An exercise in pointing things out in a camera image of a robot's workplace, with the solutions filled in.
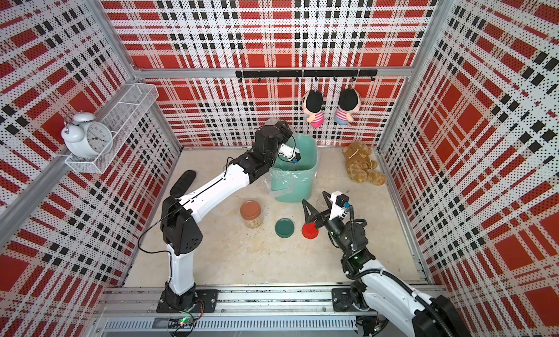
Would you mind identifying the blue striped hanging doll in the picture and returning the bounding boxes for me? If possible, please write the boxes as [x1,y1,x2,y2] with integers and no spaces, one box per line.
[335,88,362,126]

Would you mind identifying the white twin-bell alarm clock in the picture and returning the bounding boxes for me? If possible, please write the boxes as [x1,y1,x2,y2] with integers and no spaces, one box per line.
[61,111,114,159]

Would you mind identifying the pink striped hanging doll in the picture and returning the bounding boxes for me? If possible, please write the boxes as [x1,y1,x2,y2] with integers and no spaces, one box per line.
[303,89,325,128]

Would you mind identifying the metal base rail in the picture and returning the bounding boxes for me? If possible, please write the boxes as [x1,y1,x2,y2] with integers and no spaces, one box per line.
[93,282,455,337]

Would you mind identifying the white wire mesh shelf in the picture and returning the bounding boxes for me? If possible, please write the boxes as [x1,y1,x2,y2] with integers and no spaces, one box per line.
[65,83,158,174]

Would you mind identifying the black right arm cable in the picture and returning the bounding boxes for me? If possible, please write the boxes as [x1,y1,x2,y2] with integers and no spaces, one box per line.
[327,204,457,337]

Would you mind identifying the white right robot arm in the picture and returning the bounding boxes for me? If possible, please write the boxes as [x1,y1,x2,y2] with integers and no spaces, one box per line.
[301,191,471,336]

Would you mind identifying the orange lid peanut jar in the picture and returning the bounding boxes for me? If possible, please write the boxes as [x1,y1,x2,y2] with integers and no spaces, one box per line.
[240,200,263,229]

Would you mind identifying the red jar lid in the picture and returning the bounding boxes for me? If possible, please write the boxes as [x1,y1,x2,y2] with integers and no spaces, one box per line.
[301,223,319,239]

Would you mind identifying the tan teddy bear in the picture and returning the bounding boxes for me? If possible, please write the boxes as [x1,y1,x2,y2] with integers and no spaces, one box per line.
[342,141,387,186]

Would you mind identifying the dark green jar lid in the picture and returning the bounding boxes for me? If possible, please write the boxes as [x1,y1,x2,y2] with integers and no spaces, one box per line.
[275,218,295,239]

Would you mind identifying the green plastic trash bin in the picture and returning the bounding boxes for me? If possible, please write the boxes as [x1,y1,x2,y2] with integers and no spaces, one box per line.
[268,133,319,203]

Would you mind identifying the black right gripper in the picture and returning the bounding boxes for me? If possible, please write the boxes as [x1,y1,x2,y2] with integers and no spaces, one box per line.
[304,192,349,254]

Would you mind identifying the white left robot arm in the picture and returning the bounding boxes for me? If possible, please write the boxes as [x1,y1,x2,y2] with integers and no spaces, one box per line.
[157,121,301,312]

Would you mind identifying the green circuit board with wires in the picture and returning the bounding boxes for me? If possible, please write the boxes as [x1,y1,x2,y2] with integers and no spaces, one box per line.
[167,310,203,337]

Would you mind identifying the clear plastic bin liner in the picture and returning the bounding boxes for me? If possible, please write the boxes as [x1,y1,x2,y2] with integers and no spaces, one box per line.
[261,133,320,198]

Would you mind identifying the black wall hook rail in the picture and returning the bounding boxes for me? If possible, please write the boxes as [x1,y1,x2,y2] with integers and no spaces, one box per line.
[235,69,378,82]

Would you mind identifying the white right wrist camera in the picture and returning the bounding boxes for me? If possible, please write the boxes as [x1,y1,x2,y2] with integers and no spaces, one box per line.
[329,191,351,220]

